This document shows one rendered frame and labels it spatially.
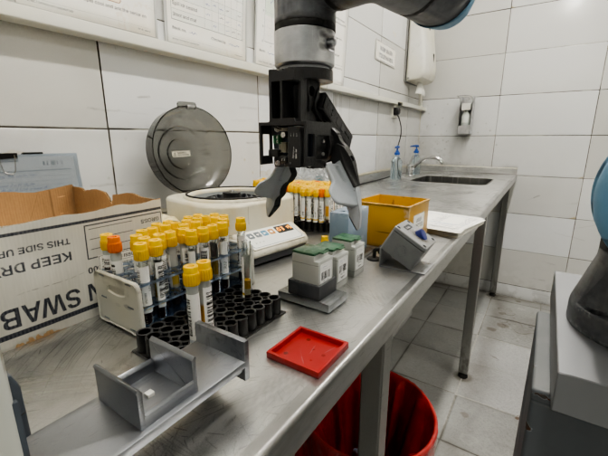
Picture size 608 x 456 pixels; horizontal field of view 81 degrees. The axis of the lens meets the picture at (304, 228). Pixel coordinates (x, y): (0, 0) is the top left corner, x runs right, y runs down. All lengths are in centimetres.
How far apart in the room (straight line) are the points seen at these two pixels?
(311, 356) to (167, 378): 16
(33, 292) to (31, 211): 30
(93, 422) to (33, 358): 21
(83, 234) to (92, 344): 14
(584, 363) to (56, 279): 58
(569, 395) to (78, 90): 93
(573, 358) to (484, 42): 263
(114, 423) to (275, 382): 15
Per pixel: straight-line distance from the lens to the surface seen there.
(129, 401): 30
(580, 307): 48
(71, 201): 84
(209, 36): 116
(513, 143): 284
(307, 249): 52
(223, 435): 35
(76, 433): 33
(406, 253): 68
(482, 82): 289
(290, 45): 46
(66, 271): 55
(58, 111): 91
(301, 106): 45
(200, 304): 41
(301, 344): 44
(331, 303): 51
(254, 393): 38
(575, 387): 41
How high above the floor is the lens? 111
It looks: 14 degrees down
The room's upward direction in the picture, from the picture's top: straight up
